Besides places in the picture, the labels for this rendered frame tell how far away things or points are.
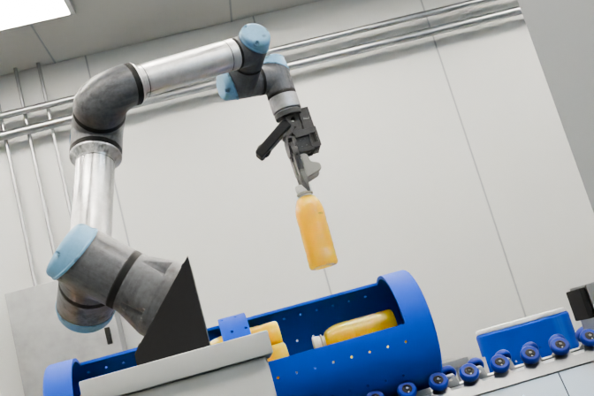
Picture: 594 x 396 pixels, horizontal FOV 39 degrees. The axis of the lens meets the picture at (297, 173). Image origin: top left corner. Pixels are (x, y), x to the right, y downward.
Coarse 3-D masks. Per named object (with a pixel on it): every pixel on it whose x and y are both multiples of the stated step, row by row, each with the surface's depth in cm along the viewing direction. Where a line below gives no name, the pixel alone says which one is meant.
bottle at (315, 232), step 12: (312, 192) 210; (300, 204) 207; (312, 204) 206; (300, 216) 207; (312, 216) 205; (324, 216) 207; (300, 228) 207; (312, 228) 205; (324, 228) 206; (312, 240) 204; (324, 240) 204; (312, 252) 204; (324, 252) 203; (312, 264) 204; (324, 264) 203
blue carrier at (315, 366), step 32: (384, 288) 214; (416, 288) 196; (224, 320) 197; (256, 320) 209; (288, 320) 212; (320, 320) 215; (416, 320) 191; (128, 352) 203; (288, 352) 214; (320, 352) 188; (352, 352) 189; (384, 352) 190; (416, 352) 191; (64, 384) 185; (288, 384) 187; (320, 384) 188; (352, 384) 189; (384, 384) 192; (416, 384) 195
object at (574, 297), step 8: (576, 288) 211; (584, 288) 206; (592, 288) 206; (568, 296) 213; (576, 296) 208; (584, 296) 206; (592, 296) 205; (576, 304) 210; (584, 304) 205; (592, 304) 205; (576, 312) 211; (584, 312) 206; (592, 312) 205; (576, 320) 212; (584, 320) 211; (592, 320) 207; (584, 328) 212; (592, 328) 208
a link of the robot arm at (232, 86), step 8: (232, 72) 207; (224, 80) 208; (232, 80) 208; (240, 80) 207; (248, 80) 207; (256, 80) 210; (264, 80) 212; (224, 88) 209; (232, 88) 208; (240, 88) 209; (248, 88) 210; (256, 88) 212; (264, 88) 213; (224, 96) 210; (232, 96) 210; (240, 96) 211; (248, 96) 213
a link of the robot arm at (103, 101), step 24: (216, 48) 195; (240, 48) 198; (264, 48) 199; (120, 72) 182; (144, 72) 185; (168, 72) 188; (192, 72) 191; (216, 72) 196; (240, 72) 205; (96, 96) 181; (120, 96) 182; (144, 96) 185; (96, 120) 182; (120, 120) 186
